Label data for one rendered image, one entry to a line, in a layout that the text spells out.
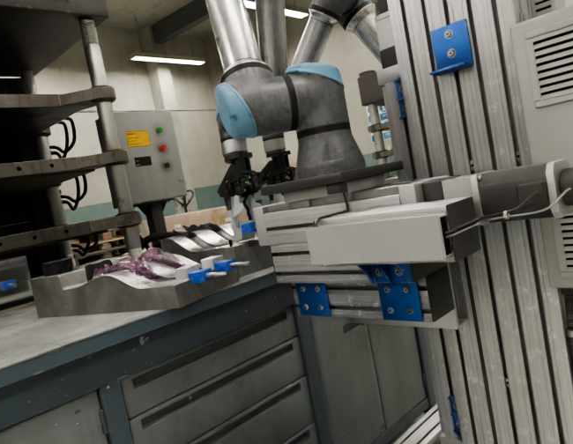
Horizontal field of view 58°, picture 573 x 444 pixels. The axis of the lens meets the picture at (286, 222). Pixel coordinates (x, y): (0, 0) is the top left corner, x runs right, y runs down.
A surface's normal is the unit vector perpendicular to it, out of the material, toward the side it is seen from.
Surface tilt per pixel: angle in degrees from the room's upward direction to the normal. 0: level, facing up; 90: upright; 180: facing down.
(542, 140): 90
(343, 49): 90
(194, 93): 90
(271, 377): 90
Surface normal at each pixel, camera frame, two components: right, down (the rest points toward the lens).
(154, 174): 0.70, -0.08
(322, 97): 0.18, 0.07
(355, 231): -0.68, 0.18
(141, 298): -0.45, 0.14
